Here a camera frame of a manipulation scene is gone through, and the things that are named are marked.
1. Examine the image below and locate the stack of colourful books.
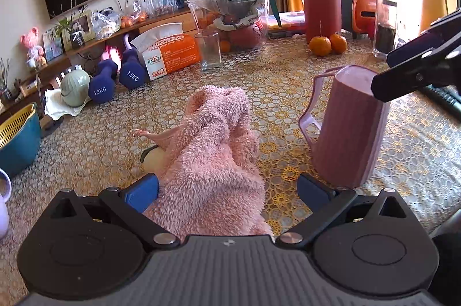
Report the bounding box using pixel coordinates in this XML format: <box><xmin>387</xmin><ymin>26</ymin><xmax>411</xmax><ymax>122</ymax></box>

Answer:
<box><xmin>267</xmin><ymin>12</ymin><xmax>307</xmax><ymax>38</ymax></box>

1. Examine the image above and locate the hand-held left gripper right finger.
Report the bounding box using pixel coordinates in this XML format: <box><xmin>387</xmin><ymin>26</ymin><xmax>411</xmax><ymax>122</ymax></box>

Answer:
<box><xmin>275</xmin><ymin>173</ymin><xmax>415</xmax><ymax>251</ymax></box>

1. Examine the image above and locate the blue plastic basin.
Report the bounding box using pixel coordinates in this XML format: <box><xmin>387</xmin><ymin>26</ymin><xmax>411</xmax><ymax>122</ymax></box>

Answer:
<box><xmin>0</xmin><ymin>103</ymin><xmax>42</xmax><ymax>179</ymax></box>

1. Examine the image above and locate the orange tangerine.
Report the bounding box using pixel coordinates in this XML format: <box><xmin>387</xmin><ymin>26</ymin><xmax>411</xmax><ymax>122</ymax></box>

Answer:
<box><xmin>309</xmin><ymin>35</ymin><xmax>332</xmax><ymax>57</ymax></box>
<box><xmin>329</xmin><ymin>34</ymin><xmax>348</xmax><ymax>55</ymax></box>

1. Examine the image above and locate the reed diffuser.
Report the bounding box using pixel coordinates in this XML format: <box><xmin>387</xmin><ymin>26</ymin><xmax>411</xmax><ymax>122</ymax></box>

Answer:
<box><xmin>0</xmin><ymin>59</ymin><xmax>13</xmax><ymax>102</ymax></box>

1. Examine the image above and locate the blue dumbbell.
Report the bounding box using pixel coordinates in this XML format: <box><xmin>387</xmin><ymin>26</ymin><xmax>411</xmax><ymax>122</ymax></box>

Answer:
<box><xmin>120</xmin><ymin>50</ymin><xmax>149</xmax><ymax>89</ymax></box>
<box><xmin>88</xmin><ymin>60</ymin><xmax>119</xmax><ymax>104</ymax></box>

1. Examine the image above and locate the orange and white tissue box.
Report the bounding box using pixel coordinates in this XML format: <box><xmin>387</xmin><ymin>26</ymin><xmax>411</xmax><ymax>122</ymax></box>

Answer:
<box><xmin>130</xmin><ymin>22</ymin><xmax>201</xmax><ymax>81</ymax></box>

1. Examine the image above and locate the clear drinking glass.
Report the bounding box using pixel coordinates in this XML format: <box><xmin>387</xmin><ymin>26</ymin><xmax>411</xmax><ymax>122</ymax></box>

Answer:
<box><xmin>194</xmin><ymin>30</ymin><xmax>222</xmax><ymax>72</ymax></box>

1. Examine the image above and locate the red round fruit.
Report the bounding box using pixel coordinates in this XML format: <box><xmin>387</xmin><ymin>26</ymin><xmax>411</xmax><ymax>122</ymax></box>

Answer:
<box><xmin>230</xmin><ymin>23</ymin><xmax>267</xmax><ymax>50</ymax></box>

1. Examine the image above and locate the pink ribbed pitcher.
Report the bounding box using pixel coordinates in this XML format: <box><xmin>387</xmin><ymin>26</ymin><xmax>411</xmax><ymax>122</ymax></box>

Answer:
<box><xmin>298</xmin><ymin>65</ymin><xmax>391</xmax><ymax>188</ymax></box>

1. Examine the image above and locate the white router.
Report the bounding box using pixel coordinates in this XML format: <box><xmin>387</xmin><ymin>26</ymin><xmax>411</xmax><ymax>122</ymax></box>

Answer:
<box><xmin>52</xmin><ymin>65</ymin><xmax>73</xmax><ymax>85</ymax></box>

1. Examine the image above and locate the wooden photo frame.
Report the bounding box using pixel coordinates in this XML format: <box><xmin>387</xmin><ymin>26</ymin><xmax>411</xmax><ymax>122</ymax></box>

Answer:
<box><xmin>61</xmin><ymin>10</ymin><xmax>96</xmax><ymax>50</ymax></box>

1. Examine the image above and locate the plastic bag of food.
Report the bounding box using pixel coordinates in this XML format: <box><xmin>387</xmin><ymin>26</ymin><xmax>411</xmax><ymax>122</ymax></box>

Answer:
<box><xmin>91</xmin><ymin>8</ymin><xmax>121</xmax><ymax>40</ymax></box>

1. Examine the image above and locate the beige round object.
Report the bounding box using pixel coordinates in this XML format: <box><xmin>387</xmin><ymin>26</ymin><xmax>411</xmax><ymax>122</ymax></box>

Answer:
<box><xmin>140</xmin><ymin>145</ymin><xmax>170</xmax><ymax>174</ymax></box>

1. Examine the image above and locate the small potted grass plant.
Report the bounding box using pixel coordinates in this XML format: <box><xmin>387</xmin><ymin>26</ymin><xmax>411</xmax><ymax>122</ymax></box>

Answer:
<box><xmin>54</xmin><ymin>0</ymin><xmax>89</xmax><ymax>49</ymax></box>

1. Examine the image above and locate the grey metal bowl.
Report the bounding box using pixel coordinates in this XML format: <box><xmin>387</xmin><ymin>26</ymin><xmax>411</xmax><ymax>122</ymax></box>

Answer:
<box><xmin>212</xmin><ymin>0</ymin><xmax>262</xmax><ymax>18</ymax></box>

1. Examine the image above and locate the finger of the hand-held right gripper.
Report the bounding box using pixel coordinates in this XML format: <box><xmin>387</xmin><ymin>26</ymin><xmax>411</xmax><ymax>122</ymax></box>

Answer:
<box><xmin>371</xmin><ymin>49</ymin><xmax>461</xmax><ymax>103</ymax></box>
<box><xmin>386</xmin><ymin>8</ymin><xmax>461</xmax><ymax>68</ymax></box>

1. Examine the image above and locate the yellow colander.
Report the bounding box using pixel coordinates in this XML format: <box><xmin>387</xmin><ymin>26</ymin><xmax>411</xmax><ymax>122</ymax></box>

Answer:
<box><xmin>0</xmin><ymin>103</ymin><xmax>37</xmax><ymax>150</ymax></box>

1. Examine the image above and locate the purple cup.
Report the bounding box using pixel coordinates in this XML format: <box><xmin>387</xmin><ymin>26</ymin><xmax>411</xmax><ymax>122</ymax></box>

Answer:
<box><xmin>0</xmin><ymin>169</ymin><xmax>13</xmax><ymax>240</ymax></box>

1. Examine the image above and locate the black remote control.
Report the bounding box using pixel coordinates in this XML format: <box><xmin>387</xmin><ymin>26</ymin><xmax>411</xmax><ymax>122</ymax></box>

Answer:
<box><xmin>423</xmin><ymin>84</ymin><xmax>461</xmax><ymax>121</ymax></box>

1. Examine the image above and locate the white cloth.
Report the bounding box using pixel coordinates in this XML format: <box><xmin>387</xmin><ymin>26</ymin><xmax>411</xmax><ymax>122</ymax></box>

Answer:
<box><xmin>44</xmin><ymin>88</ymin><xmax>92</xmax><ymax>121</ymax></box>

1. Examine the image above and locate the wooden television cabinet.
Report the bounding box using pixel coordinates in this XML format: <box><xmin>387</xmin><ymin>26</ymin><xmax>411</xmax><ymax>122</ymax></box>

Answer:
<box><xmin>0</xmin><ymin>7</ymin><xmax>199</xmax><ymax>123</ymax></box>

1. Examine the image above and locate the tall glass jar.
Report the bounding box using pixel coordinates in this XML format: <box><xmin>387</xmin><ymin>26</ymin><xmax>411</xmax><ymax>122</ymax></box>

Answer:
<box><xmin>373</xmin><ymin>0</ymin><xmax>398</xmax><ymax>59</ymax></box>

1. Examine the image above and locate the pink doll figure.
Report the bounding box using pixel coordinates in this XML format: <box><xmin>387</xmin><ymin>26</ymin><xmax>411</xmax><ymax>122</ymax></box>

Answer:
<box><xmin>20</xmin><ymin>27</ymin><xmax>46</xmax><ymax>63</ymax></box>

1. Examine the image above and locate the orange plastic stool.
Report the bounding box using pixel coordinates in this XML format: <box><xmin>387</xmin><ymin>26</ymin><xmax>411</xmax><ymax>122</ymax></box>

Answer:
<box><xmin>340</xmin><ymin>0</ymin><xmax>377</xmax><ymax>40</ymax></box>

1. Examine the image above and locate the picture card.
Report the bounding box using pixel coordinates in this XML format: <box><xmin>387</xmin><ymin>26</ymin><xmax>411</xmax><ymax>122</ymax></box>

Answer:
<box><xmin>43</xmin><ymin>28</ymin><xmax>63</xmax><ymax>61</ymax></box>

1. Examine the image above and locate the pale green dome container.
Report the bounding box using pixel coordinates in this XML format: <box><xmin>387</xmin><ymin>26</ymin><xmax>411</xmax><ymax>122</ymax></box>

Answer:
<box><xmin>61</xmin><ymin>69</ymin><xmax>90</xmax><ymax>108</ymax></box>

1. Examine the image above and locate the pink fluffy towel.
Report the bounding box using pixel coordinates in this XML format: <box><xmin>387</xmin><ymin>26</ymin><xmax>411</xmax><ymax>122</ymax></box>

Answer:
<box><xmin>131</xmin><ymin>85</ymin><xmax>276</xmax><ymax>238</ymax></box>

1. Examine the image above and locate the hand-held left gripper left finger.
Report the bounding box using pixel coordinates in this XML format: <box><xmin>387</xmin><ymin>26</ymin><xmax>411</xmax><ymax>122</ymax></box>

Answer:
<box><xmin>50</xmin><ymin>173</ymin><xmax>181</xmax><ymax>251</ymax></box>

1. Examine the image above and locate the bag of oranges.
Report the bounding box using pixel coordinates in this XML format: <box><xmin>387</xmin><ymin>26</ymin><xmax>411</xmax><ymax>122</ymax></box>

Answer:
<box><xmin>120</xmin><ymin>12</ymin><xmax>148</xmax><ymax>29</ymax></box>

